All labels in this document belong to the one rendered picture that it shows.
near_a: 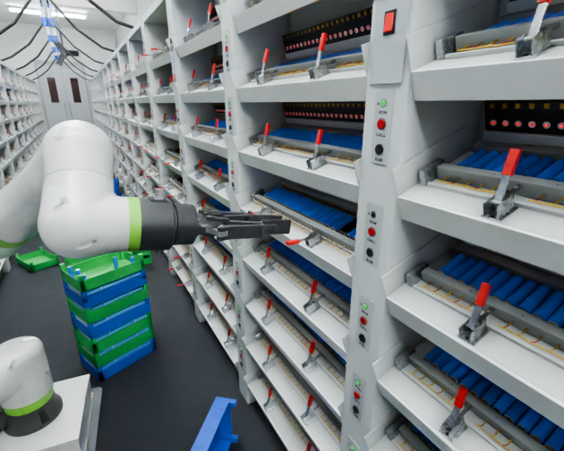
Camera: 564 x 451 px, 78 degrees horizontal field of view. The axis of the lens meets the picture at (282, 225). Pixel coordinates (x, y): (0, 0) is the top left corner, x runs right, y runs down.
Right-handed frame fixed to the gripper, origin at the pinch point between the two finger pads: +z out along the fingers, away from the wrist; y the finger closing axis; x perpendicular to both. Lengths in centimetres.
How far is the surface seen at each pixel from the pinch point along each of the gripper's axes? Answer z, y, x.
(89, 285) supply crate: -30, 97, 56
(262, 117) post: 19, 50, -23
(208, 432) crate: 3, 28, 82
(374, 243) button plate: 13.8, -16.1, -0.8
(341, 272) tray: 15.9, -6.5, 9.3
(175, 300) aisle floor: 21, 153, 99
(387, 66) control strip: 8.6, -15.4, -31.2
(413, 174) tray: 15.0, -20.1, -14.8
